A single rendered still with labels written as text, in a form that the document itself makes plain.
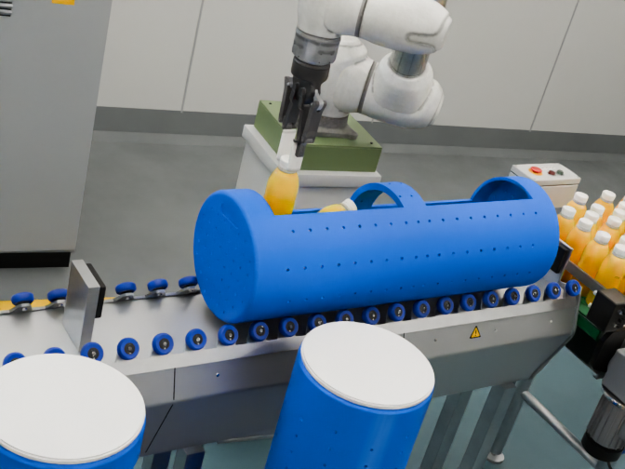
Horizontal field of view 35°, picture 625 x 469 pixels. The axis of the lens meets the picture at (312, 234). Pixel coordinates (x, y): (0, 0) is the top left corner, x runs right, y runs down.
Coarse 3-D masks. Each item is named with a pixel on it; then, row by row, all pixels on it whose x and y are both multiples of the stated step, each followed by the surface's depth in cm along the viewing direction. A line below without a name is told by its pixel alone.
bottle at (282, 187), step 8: (280, 168) 208; (272, 176) 209; (280, 176) 207; (288, 176) 207; (296, 176) 209; (272, 184) 208; (280, 184) 207; (288, 184) 208; (296, 184) 209; (272, 192) 209; (280, 192) 208; (288, 192) 208; (296, 192) 210; (272, 200) 209; (280, 200) 209; (288, 200) 209; (272, 208) 210; (280, 208) 210; (288, 208) 211
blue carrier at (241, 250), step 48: (240, 192) 209; (384, 192) 230; (480, 192) 264; (528, 192) 248; (240, 240) 205; (288, 240) 205; (336, 240) 211; (384, 240) 218; (432, 240) 225; (480, 240) 233; (528, 240) 242; (240, 288) 206; (288, 288) 207; (336, 288) 214; (384, 288) 222; (432, 288) 232; (480, 288) 244
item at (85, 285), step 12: (72, 264) 199; (84, 264) 198; (72, 276) 199; (84, 276) 195; (96, 276) 197; (72, 288) 200; (84, 288) 194; (96, 288) 193; (72, 300) 200; (84, 300) 194; (96, 300) 194; (72, 312) 200; (84, 312) 195; (96, 312) 197; (72, 324) 201; (84, 324) 196; (72, 336) 201; (84, 336) 198
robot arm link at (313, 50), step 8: (296, 32) 193; (296, 40) 194; (304, 40) 192; (312, 40) 191; (320, 40) 191; (328, 40) 191; (336, 40) 192; (296, 48) 194; (304, 48) 192; (312, 48) 192; (320, 48) 192; (328, 48) 192; (336, 48) 194; (296, 56) 195; (304, 56) 193; (312, 56) 192; (320, 56) 193; (328, 56) 194; (336, 56) 196; (312, 64) 195; (320, 64) 195
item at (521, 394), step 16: (576, 336) 299; (608, 336) 266; (624, 336) 269; (576, 352) 291; (592, 352) 294; (608, 352) 270; (592, 368) 285; (528, 384) 337; (512, 400) 341; (528, 400) 335; (512, 416) 343; (544, 416) 330; (560, 432) 324; (496, 448) 350; (576, 448) 319; (592, 464) 314
